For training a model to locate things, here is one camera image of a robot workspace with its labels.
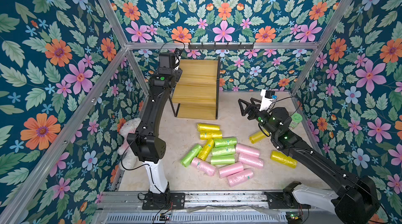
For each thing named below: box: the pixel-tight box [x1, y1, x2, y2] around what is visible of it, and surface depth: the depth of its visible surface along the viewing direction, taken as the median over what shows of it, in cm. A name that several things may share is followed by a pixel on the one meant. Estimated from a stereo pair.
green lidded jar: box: [288, 112, 304, 130], surface depth 95 cm
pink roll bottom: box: [227, 168, 254, 188], surface depth 79 cm
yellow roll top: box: [196, 122, 221, 132], surface depth 98 cm
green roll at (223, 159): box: [210, 154, 236, 166], surface depth 85 cm
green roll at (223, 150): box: [211, 144, 236, 157], surface depth 88 cm
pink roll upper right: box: [235, 143, 261, 156], surface depth 90 cm
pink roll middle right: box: [238, 152, 264, 169], surface depth 85 cm
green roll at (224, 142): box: [214, 137, 238, 148], surface depth 90 cm
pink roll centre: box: [218, 162, 244, 179], surface depth 82 cm
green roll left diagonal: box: [180, 143, 203, 167], surface depth 88 cm
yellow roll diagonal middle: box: [196, 138, 215, 161], surface depth 88 cm
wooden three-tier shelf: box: [168, 57, 221, 121], surface depth 100 cm
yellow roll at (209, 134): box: [199, 130, 223, 140], surface depth 93 cm
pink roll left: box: [190, 157, 217, 177], surface depth 82 cm
